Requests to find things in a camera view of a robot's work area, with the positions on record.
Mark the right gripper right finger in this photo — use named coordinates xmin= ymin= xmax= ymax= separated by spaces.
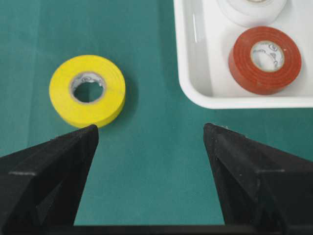
xmin=203 ymin=123 xmax=313 ymax=233

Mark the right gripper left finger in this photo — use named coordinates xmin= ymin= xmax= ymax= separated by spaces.
xmin=0 ymin=125 xmax=99 ymax=233

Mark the red tape roll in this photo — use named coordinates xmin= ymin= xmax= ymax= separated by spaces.
xmin=228 ymin=26 xmax=302 ymax=94

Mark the white tape roll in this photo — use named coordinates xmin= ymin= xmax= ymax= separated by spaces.
xmin=217 ymin=0 xmax=286 ymax=27

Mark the yellow tape roll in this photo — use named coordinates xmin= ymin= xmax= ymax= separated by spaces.
xmin=49 ymin=55 xmax=126 ymax=128

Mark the white plastic case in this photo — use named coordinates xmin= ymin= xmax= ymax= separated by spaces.
xmin=174 ymin=0 xmax=313 ymax=109

